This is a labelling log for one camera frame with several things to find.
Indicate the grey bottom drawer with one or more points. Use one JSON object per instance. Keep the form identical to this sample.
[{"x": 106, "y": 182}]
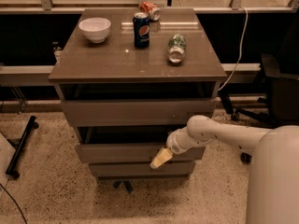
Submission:
[{"x": 142, "y": 170}]

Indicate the black wheeled stand leg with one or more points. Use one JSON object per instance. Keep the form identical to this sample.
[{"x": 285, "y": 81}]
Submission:
[{"x": 19, "y": 146}]

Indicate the black office chair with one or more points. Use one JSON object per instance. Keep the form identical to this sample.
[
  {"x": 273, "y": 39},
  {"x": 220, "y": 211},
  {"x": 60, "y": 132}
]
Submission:
[{"x": 280, "y": 72}]

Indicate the blue pepsi can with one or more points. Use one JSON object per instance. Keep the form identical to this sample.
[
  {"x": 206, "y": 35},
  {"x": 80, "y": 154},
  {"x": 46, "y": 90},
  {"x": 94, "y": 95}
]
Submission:
[{"x": 141, "y": 23}]

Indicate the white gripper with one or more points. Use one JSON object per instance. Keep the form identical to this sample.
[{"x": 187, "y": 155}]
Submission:
[{"x": 174, "y": 143}]

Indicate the grey top drawer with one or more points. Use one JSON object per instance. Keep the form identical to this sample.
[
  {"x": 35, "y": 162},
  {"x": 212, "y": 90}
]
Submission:
[{"x": 134, "y": 113}]

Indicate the grey drawer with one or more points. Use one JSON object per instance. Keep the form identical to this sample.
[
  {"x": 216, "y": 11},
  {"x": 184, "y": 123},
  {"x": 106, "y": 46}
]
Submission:
[
  {"x": 142, "y": 170},
  {"x": 134, "y": 113},
  {"x": 122, "y": 144}
]

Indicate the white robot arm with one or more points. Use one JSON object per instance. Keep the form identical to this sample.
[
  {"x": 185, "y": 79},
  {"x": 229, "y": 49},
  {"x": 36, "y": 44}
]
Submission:
[{"x": 273, "y": 192}]

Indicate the grey drawer cabinet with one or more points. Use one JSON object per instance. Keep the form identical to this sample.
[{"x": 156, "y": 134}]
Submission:
[{"x": 115, "y": 70}]

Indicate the orange soda can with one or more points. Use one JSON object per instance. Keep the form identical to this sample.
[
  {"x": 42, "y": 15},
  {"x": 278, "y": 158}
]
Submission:
[{"x": 151, "y": 10}]

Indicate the green soda can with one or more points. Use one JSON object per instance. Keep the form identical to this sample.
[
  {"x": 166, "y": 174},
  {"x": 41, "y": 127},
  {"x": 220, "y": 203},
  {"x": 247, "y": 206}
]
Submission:
[{"x": 176, "y": 48}]

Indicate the white ceramic bowl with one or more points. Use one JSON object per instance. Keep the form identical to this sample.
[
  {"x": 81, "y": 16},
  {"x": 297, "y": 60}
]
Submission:
[{"x": 95, "y": 30}]

